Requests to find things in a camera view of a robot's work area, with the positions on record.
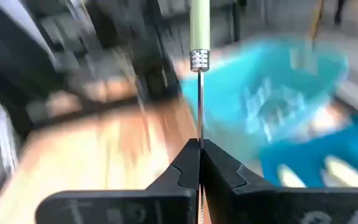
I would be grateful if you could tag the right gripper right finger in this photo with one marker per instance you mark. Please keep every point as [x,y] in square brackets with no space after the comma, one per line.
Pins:
[244,199]

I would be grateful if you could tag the silver aluminium extrusion bar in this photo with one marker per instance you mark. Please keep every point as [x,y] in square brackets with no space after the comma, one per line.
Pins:
[5,137]

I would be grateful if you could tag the blue plastic tray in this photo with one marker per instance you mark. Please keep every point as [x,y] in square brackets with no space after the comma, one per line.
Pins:
[315,152]

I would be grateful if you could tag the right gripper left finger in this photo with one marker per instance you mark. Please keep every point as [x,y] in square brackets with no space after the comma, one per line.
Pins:
[172,199]

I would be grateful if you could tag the black aluminium table frame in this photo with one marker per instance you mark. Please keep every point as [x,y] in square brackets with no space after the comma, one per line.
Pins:
[73,109]

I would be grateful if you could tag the green plastic bin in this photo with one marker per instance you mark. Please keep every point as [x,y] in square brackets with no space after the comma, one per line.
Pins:
[228,99]

